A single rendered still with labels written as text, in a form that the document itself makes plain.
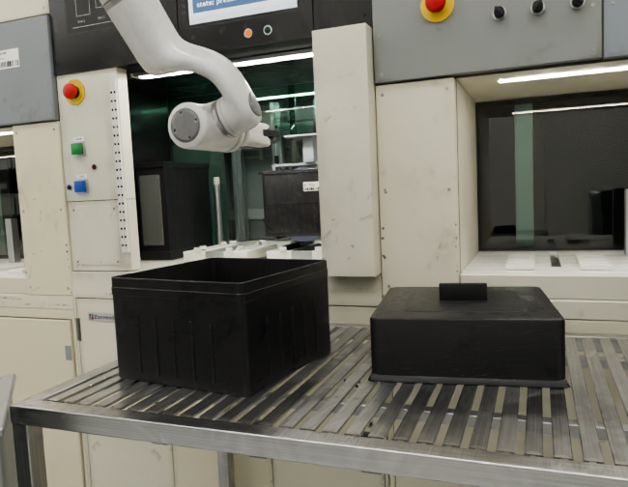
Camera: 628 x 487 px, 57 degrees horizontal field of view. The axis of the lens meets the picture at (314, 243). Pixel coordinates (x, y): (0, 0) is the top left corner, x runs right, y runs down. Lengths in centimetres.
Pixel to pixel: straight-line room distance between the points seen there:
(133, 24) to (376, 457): 80
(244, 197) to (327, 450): 175
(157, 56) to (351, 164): 45
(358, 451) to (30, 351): 134
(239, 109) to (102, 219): 70
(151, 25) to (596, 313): 99
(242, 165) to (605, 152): 133
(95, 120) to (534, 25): 109
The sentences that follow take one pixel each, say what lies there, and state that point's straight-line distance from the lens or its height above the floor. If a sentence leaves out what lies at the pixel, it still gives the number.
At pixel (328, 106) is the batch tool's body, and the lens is 128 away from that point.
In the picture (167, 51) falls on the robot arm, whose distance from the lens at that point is 110.
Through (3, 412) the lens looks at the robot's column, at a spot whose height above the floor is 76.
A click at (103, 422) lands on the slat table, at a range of 90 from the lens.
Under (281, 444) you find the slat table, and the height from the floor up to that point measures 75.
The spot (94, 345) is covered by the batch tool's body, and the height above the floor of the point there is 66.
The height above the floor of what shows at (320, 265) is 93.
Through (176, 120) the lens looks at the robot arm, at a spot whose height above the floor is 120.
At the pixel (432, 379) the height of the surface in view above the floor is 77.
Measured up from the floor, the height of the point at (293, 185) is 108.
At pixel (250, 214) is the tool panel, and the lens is 240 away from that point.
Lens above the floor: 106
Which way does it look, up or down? 5 degrees down
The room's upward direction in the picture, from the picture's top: 3 degrees counter-clockwise
